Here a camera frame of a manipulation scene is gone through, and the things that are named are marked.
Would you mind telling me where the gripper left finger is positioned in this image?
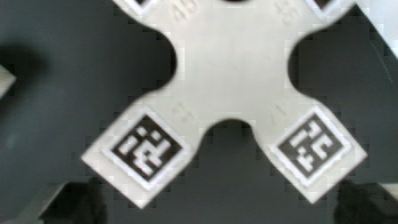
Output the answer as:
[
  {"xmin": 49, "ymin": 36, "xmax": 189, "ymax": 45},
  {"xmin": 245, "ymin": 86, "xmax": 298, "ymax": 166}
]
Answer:
[{"xmin": 22, "ymin": 178, "xmax": 108, "ymax": 224}]

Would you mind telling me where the white cross-shaped table base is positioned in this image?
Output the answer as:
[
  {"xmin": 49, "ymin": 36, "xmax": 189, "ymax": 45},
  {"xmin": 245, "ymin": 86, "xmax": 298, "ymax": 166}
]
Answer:
[{"xmin": 81, "ymin": 0, "xmax": 365, "ymax": 206}]

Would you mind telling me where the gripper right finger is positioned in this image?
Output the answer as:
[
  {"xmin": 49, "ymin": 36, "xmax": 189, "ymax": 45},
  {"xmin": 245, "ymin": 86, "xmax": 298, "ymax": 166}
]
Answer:
[{"xmin": 333, "ymin": 181, "xmax": 398, "ymax": 224}]

